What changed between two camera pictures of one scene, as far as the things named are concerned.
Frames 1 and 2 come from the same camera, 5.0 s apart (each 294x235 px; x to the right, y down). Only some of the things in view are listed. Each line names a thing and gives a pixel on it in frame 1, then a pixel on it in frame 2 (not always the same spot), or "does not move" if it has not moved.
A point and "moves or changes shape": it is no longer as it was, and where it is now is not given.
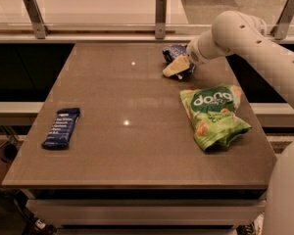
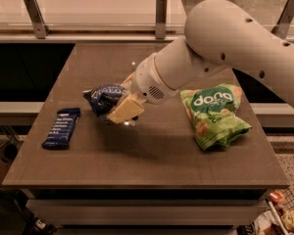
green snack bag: [212, 111] does not move
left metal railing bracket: [41, 30] does not move
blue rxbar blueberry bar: [61, 129] does not move
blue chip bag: [177, 62] moves or changes shape
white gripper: [193, 55] -> [147, 79]
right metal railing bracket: [279, 31] does not move
